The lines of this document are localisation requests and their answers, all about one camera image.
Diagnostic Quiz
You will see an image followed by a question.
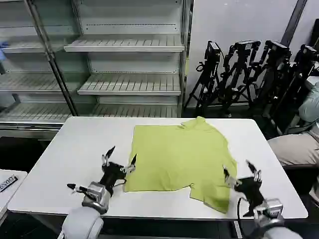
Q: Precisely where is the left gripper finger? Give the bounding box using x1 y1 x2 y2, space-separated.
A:
120 153 138 173
101 146 116 170

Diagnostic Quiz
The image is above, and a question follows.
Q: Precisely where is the black tripod with camera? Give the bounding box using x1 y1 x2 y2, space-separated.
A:
219 40 262 118
251 39 294 136
284 44 319 135
183 40 226 118

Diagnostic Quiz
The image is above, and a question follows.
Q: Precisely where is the white empty shelf unit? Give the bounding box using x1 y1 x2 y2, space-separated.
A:
63 0 194 118

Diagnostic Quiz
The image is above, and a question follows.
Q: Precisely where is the black slanted pole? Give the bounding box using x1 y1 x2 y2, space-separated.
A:
281 0 310 48

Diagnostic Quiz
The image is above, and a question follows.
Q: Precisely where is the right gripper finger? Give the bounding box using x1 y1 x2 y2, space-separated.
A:
223 165 242 188
245 159 262 185

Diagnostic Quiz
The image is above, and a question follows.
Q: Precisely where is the blue object on rack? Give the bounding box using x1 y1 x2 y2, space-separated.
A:
0 41 9 62

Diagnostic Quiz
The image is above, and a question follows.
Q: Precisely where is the person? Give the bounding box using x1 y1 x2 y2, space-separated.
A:
267 81 319 201

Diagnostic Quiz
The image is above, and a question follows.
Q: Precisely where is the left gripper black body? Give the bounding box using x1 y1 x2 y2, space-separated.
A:
99 161 128 194

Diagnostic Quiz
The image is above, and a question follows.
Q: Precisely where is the yellow-green short-sleeved shirt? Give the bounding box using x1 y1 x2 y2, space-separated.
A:
124 116 238 215

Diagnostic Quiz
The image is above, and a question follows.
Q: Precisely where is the metal wire rack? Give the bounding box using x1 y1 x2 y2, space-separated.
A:
0 0 78 130

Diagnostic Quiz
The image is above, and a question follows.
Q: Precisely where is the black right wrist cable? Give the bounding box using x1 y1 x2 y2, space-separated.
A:
236 198 258 223

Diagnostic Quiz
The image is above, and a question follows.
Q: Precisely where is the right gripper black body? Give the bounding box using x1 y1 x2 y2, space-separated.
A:
235 177 265 209

